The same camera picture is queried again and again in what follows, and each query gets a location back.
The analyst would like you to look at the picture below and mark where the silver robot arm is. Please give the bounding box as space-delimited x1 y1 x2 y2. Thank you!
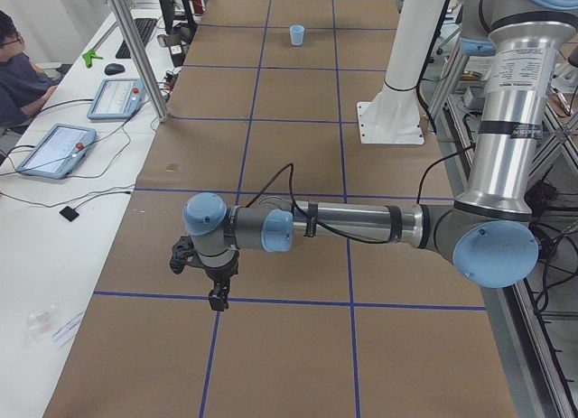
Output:
170 0 577 311

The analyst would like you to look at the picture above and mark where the blue teach pendant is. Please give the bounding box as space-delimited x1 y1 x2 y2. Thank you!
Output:
87 79 145 121
16 124 97 180

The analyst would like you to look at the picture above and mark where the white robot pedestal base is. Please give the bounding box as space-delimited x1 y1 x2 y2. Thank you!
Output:
357 0 447 145

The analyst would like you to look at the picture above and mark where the aluminium frame post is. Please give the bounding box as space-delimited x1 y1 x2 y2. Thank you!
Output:
108 0 169 123

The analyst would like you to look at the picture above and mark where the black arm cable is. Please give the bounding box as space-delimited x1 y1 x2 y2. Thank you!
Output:
243 142 478 244

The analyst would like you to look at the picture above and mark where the small black square pad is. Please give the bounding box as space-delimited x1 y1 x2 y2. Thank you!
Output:
59 206 79 222

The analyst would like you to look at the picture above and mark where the far blue teach pendant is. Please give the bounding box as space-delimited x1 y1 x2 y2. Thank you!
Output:
87 79 145 121

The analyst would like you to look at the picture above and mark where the light blue plastic cup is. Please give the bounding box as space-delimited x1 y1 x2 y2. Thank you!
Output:
289 24 305 47

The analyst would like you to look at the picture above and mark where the seated person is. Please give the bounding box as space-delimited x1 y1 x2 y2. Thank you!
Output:
1 12 58 130

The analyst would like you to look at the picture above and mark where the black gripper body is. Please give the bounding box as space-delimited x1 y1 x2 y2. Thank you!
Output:
204 251 239 283

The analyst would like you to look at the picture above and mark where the clear plastic bag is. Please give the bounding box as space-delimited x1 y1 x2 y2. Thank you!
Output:
24 304 61 345

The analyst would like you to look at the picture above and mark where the black keyboard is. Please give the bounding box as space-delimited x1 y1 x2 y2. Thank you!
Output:
115 17 159 60

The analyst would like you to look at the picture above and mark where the black computer mouse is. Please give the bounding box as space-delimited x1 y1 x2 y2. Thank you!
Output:
104 63 126 76

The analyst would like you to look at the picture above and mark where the black monitor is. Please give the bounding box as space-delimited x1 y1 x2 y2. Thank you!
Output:
159 0 197 35

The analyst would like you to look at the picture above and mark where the near blue teach pendant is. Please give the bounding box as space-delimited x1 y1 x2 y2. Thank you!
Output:
16 124 97 180

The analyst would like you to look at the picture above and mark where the green plastic clamp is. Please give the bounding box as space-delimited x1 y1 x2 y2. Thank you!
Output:
82 49 103 69

